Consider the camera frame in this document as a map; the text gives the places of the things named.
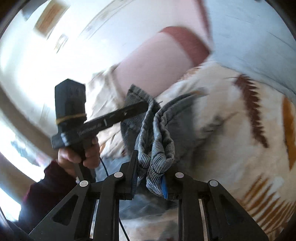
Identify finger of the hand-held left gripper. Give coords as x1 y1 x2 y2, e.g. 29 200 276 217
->
124 102 149 120

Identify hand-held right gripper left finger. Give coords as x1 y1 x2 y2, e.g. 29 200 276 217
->
29 149 139 241

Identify cream leaf-print blanket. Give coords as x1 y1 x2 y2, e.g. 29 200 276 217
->
85 62 296 241

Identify small wall picture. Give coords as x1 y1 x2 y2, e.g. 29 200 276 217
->
54 34 69 53

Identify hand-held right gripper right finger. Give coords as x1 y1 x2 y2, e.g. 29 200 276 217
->
162 171 270 241

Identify large brown wall picture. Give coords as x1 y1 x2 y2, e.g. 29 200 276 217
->
35 0 71 39

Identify light blue sheet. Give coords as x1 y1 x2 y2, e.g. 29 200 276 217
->
207 0 296 94

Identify person's left forearm maroon sleeve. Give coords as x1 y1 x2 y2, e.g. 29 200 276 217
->
18 161 80 235

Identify person's left hand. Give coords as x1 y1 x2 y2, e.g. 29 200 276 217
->
57 137 101 178

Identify grey-blue denim pants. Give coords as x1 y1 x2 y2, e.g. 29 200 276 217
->
95 85 210 220

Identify thin black cable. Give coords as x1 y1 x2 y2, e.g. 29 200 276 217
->
99 157 130 241

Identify pink pillow with maroon band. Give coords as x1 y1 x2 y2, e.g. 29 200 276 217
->
114 26 211 99
92 0 214 50

